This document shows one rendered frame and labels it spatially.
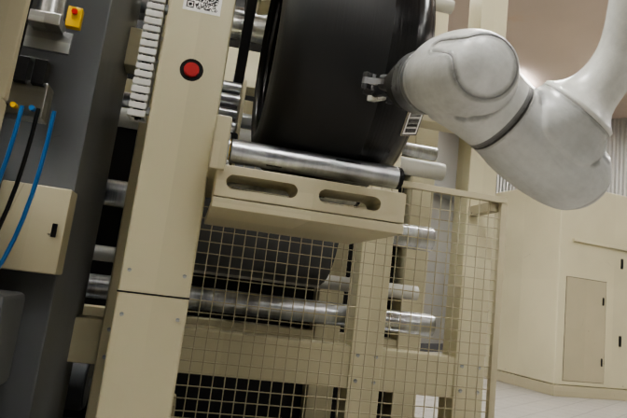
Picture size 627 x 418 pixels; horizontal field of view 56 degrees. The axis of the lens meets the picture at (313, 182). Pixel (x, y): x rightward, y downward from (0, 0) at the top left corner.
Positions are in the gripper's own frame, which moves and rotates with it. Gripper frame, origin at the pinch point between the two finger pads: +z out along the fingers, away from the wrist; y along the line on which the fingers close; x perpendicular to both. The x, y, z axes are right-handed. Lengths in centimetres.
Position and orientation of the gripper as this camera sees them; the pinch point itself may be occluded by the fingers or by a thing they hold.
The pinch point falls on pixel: (377, 91)
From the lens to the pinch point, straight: 104.5
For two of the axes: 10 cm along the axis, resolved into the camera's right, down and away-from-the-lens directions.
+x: -1.6, 9.8, 0.6
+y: -9.7, -1.5, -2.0
